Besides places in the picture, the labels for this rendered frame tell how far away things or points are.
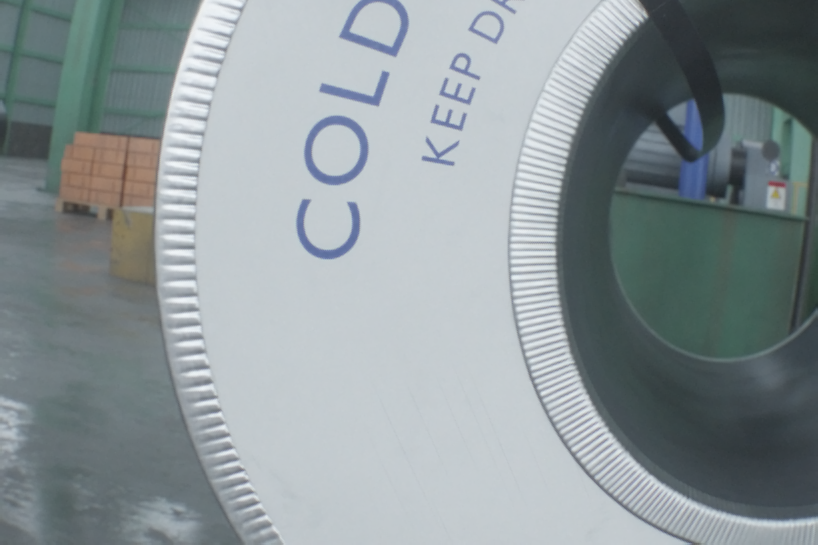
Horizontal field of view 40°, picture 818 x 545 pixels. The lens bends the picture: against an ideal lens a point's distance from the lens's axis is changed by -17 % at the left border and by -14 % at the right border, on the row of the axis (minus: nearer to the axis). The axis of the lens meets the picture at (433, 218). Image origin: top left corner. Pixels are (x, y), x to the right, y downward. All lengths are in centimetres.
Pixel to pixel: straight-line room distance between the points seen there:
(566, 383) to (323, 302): 21
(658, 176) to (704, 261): 37
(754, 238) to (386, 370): 255
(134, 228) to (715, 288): 440
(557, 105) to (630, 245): 250
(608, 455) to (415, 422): 16
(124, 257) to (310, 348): 622
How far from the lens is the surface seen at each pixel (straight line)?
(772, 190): 359
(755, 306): 352
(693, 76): 108
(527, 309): 100
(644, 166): 371
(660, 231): 349
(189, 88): 108
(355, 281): 103
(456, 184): 101
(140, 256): 720
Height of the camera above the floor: 78
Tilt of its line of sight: 2 degrees down
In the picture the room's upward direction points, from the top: 7 degrees clockwise
